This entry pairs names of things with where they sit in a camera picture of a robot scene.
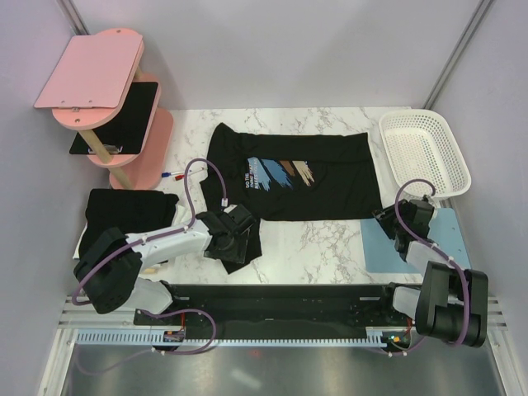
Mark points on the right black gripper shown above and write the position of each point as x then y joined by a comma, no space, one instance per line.
384,215

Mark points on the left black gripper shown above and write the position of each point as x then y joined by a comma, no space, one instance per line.
236,254

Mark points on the black graphic t shirt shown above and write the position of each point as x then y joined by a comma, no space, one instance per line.
292,177

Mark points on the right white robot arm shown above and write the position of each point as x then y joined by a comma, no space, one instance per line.
452,303

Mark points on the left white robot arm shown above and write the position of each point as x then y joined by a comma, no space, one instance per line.
108,272

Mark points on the folded black t shirt stack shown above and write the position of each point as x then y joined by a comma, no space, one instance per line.
129,211

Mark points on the light blue mat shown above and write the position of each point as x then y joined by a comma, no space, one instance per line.
381,256

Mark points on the white plastic basket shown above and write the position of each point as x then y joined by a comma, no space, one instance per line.
421,147

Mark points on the red marker pen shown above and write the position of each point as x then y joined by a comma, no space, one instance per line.
191,172

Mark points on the blue marker pen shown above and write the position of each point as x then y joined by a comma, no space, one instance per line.
171,174

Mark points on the black clipboard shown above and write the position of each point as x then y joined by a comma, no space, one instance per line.
124,134

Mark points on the pink clipboard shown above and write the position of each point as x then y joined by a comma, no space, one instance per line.
92,72

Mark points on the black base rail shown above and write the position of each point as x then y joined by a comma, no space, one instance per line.
352,305

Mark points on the white slotted cable duct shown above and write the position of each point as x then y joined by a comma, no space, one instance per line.
164,338

